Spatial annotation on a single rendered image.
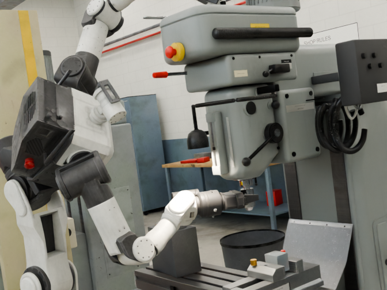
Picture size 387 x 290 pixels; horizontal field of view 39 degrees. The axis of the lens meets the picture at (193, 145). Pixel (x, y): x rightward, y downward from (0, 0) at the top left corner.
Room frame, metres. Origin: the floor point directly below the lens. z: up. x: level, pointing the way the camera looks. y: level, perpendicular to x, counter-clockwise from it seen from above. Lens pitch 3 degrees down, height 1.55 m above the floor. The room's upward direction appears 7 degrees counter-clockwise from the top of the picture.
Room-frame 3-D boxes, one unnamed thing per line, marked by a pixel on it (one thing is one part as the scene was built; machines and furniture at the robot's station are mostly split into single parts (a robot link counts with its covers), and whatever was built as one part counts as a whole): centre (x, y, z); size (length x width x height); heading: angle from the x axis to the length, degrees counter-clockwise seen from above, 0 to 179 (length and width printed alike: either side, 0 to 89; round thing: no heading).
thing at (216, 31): (1.83, -0.28, 1.79); 0.45 x 0.04 x 0.04; 128
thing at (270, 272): (1.81, -0.19, 1.00); 0.12 x 0.06 x 0.04; 36
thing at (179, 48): (1.79, 0.01, 1.76); 0.06 x 0.02 x 0.06; 38
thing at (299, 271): (1.83, -0.21, 0.97); 0.35 x 0.15 x 0.11; 126
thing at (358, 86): (1.85, -0.61, 1.62); 0.20 x 0.09 x 0.21; 128
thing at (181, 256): (2.30, 0.14, 1.01); 0.22 x 0.12 x 0.20; 30
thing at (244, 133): (1.93, -0.17, 1.47); 0.21 x 0.19 x 0.32; 38
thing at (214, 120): (1.86, -0.08, 1.45); 0.04 x 0.04 x 0.21; 38
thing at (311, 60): (2.24, -0.56, 1.66); 0.80 x 0.23 x 0.20; 128
